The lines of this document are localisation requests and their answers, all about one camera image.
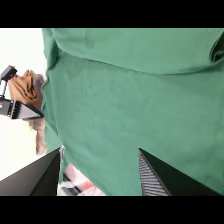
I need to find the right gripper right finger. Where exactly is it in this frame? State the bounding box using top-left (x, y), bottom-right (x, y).
top-left (137, 147), bottom-right (221, 197)

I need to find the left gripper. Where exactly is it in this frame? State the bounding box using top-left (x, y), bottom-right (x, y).
top-left (0, 97), bottom-right (45, 121)

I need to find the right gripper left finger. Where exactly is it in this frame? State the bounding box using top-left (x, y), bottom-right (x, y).
top-left (0, 145), bottom-right (64, 197)

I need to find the green T-shirt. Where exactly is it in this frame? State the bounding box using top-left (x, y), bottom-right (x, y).
top-left (41, 27), bottom-right (224, 197)

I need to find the brown garment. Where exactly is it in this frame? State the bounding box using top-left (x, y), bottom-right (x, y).
top-left (7, 69), bottom-right (46, 116)

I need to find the cream garment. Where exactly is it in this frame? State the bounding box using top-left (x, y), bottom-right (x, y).
top-left (29, 117), bottom-right (48, 156)

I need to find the checked shirt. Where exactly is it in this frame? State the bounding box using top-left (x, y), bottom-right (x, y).
top-left (57, 162), bottom-right (106, 197)

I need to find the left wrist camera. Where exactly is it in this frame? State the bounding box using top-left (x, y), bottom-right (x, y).
top-left (0, 64), bottom-right (18, 100)

